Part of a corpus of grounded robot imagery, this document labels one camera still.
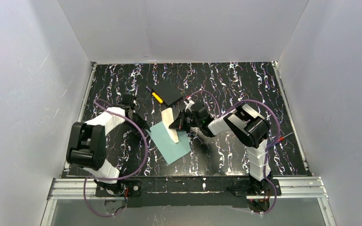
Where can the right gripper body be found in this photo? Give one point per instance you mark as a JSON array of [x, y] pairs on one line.
[[180, 120]]

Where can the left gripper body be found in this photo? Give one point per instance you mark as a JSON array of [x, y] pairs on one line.
[[140, 121]]

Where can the white letter paper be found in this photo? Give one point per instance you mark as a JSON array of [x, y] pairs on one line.
[[167, 120]]

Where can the light green envelope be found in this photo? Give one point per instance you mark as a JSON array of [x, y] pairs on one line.
[[170, 150]]

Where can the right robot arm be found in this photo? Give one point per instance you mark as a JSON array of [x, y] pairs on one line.
[[250, 128]]

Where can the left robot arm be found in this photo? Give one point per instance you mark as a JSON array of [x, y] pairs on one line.
[[87, 142]]

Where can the black box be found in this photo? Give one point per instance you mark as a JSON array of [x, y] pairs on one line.
[[168, 93]]

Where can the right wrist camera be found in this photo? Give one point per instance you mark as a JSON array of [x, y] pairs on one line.
[[188, 102]]

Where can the yellow handled utility knife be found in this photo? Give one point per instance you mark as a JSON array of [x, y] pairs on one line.
[[155, 95]]

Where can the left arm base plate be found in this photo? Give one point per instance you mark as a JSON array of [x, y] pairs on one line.
[[123, 188]]

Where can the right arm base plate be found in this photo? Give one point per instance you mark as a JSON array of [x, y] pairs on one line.
[[248, 187]]

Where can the aluminium frame rail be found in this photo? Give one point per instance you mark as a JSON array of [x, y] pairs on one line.
[[192, 191]]

